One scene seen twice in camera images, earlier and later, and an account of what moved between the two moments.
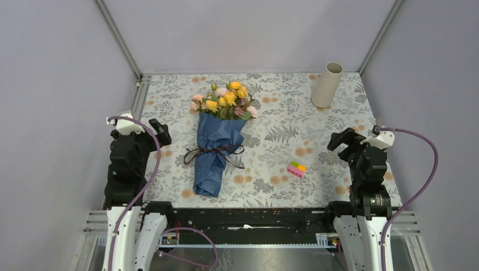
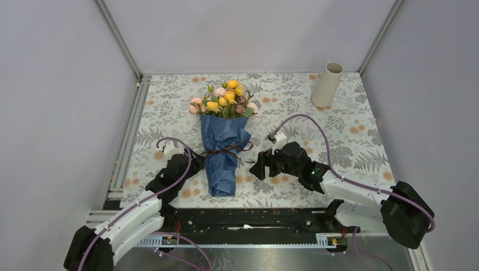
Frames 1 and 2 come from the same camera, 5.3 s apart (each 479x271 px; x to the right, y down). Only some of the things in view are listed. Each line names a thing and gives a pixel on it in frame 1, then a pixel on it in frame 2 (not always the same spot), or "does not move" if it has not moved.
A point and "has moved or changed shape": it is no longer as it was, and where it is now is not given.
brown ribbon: [191, 154] has moved or changed shape
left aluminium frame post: [118, 39] does not move
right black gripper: [347, 136] -> [265, 158]
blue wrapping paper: [218, 140] has moved or changed shape
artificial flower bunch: [233, 102] does not move
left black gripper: [161, 130] -> [197, 164]
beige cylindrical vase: [323, 92] does not move
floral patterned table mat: [284, 147] does not move
